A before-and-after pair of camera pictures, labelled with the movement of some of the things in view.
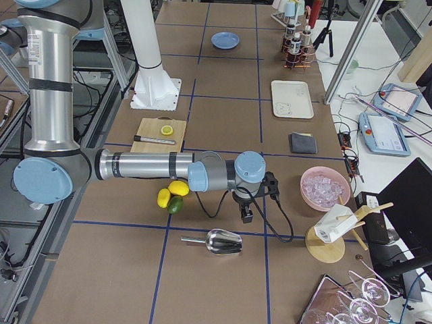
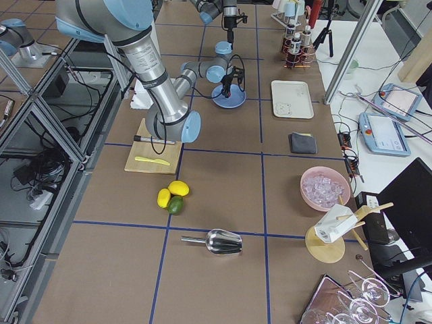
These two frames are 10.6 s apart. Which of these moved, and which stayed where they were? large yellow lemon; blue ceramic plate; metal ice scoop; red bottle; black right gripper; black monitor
Moved: blue ceramic plate; black right gripper
Stayed: black monitor; large yellow lemon; metal ice scoop; red bottle
